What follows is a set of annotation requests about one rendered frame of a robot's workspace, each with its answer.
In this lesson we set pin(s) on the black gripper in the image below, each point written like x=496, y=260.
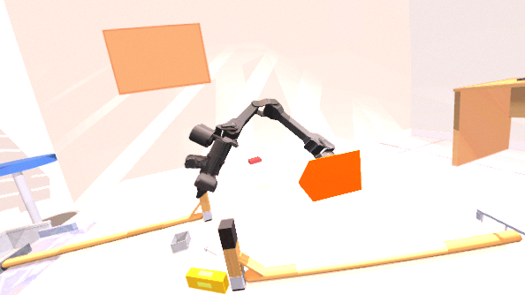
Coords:
x=206, y=181

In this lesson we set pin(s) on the yellow rectangular bar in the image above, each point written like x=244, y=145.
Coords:
x=208, y=280

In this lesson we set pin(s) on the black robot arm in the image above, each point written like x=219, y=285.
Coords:
x=204, y=136

